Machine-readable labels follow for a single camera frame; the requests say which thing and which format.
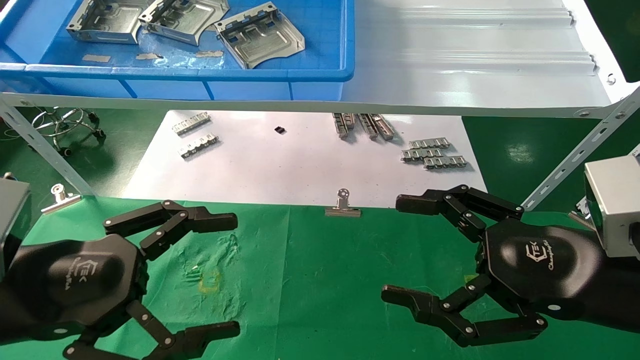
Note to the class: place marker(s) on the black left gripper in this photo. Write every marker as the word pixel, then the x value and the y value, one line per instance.
pixel 75 285

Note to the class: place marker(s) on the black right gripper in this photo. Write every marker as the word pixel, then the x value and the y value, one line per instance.
pixel 540 265

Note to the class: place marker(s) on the sheet metal bracket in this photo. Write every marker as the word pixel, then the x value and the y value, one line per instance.
pixel 185 20
pixel 260 40
pixel 107 22

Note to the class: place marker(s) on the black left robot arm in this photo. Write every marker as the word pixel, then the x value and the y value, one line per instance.
pixel 3 310

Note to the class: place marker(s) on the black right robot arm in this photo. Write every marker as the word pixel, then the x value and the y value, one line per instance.
pixel 622 295

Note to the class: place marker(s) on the green table cloth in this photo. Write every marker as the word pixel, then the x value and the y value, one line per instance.
pixel 310 280

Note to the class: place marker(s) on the perforated metal rack leg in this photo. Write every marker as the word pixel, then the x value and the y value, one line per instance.
pixel 50 150
pixel 575 155

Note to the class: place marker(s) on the small black plastic clip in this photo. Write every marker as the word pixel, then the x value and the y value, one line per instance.
pixel 280 130

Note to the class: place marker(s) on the white metal rack shelf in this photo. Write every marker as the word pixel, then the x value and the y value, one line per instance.
pixel 475 75

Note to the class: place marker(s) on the stool wheel base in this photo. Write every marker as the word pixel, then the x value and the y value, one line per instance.
pixel 75 116

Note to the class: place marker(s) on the beige tape strip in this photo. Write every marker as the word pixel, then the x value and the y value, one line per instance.
pixel 96 58
pixel 148 56
pixel 210 53

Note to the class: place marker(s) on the blue plastic bin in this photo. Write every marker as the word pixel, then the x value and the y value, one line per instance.
pixel 325 30

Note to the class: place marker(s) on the slotted metal rail strip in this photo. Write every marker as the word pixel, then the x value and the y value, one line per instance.
pixel 199 145
pixel 369 127
pixel 421 154
pixel 429 144
pixel 445 162
pixel 350 120
pixel 384 127
pixel 341 126
pixel 191 123

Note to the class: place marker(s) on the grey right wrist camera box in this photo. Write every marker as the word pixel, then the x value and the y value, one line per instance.
pixel 615 200

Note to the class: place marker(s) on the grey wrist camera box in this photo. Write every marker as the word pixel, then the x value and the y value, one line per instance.
pixel 12 215
pixel 615 200

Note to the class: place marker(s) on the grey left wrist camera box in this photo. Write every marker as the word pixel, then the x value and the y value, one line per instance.
pixel 12 215

